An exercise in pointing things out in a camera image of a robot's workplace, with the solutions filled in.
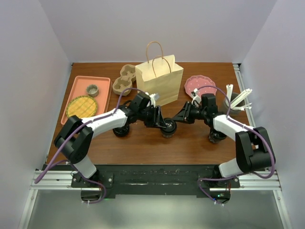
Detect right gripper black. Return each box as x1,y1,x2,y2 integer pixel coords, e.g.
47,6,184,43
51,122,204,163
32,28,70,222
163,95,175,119
172,101,206,125

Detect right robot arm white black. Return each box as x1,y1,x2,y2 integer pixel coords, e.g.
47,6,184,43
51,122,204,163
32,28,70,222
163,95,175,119
173,94,275,187

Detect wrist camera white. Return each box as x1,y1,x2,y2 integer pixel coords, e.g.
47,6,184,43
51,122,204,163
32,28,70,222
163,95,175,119
191,88,202,106
145,92,159,107

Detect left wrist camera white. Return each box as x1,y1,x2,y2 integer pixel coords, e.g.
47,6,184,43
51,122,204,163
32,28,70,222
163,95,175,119
145,92,159,107

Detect yellow woven coaster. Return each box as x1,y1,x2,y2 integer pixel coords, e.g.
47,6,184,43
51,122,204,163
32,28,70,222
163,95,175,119
65,95,98,118

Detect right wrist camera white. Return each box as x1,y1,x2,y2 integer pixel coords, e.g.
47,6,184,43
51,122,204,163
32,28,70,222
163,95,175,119
191,88,202,106

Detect black coffee cup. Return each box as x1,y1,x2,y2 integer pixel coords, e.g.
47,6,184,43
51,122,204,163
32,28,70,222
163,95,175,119
208,129,227,144
162,133,173,138

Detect brown paper bag with handles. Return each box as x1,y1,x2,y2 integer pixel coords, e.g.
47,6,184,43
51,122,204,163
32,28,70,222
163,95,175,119
135,41,183,106

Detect pink polka dot plate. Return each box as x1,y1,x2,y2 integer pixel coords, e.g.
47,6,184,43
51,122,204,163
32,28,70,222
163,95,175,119
184,75,217,98

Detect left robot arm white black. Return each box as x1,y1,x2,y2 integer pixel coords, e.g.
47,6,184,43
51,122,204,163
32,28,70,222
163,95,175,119
54,92,167,187

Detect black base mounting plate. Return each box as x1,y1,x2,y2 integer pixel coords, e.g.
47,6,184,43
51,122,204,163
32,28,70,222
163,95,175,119
71,164,239,203

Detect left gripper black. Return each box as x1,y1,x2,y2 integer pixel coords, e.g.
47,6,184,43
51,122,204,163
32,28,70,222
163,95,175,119
138,107,165,131

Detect small grey ceramic cup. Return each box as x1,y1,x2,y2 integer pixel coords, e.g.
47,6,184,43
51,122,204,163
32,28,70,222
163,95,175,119
86,84,99,97

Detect black cup lid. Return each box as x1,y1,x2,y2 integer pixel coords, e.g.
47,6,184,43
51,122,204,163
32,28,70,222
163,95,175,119
161,118,177,135

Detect cardboard cup carrier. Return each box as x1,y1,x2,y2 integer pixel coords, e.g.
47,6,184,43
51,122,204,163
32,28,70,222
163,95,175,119
112,64,136,96

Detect grey straw holder cup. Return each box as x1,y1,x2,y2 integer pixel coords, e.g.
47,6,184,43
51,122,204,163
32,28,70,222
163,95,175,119
221,92,245,115

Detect salmon pink tray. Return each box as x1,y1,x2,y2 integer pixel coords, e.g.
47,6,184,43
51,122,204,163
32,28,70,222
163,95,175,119
61,76,112,125

